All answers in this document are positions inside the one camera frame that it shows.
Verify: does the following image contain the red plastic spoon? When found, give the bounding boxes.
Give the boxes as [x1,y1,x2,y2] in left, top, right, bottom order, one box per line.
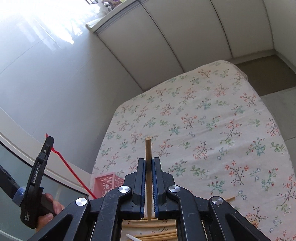
[51,147,97,199]

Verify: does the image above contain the bamboo chopstick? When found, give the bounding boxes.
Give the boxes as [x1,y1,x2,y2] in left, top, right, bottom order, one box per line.
[137,232,178,241]
[145,137,152,222]
[122,220,176,228]

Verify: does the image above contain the white plastic spoon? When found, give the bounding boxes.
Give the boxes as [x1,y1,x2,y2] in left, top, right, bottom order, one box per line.
[126,233,142,241]

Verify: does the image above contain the white kitchen cabinets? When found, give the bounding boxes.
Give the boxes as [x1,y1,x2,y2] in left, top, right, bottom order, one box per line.
[88,1,295,90]

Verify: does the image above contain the left hand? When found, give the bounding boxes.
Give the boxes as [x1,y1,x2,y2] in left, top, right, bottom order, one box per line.
[35,193,65,232]

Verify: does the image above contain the pink perforated utensil basket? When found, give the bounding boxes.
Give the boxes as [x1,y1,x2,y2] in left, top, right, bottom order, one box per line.
[93,172,124,198]

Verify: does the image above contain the floral tablecloth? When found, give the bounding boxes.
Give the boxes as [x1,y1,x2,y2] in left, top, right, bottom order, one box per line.
[90,61,295,240]

